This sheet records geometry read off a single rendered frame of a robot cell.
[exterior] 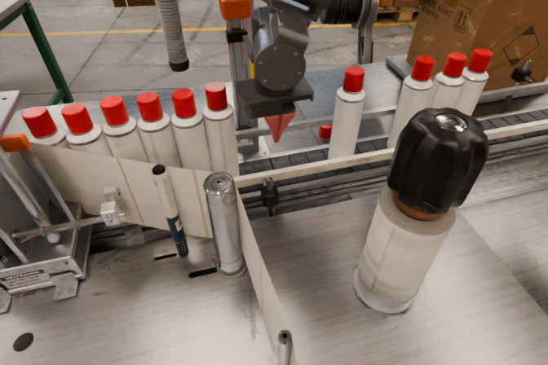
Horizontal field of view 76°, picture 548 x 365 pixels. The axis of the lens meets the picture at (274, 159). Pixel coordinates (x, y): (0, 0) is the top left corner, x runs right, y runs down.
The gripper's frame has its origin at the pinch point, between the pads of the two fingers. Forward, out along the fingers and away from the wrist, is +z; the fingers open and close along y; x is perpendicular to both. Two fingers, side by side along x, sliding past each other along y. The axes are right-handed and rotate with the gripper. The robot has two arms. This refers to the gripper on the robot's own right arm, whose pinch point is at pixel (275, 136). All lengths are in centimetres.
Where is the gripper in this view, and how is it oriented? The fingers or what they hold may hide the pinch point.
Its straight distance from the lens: 57.2
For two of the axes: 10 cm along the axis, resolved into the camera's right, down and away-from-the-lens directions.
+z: 0.1, 7.4, 6.7
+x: -2.5, -6.5, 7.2
